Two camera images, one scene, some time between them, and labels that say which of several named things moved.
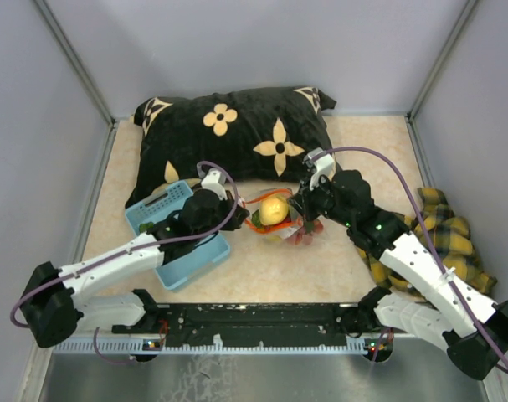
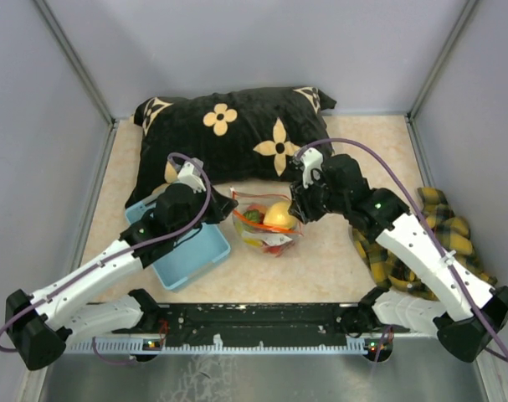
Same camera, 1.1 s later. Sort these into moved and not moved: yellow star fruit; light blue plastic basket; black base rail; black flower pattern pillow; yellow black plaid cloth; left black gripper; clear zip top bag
Moved: clear zip top bag; left black gripper; yellow star fruit
Not moved: black base rail; yellow black plaid cloth; black flower pattern pillow; light blue plastic basket
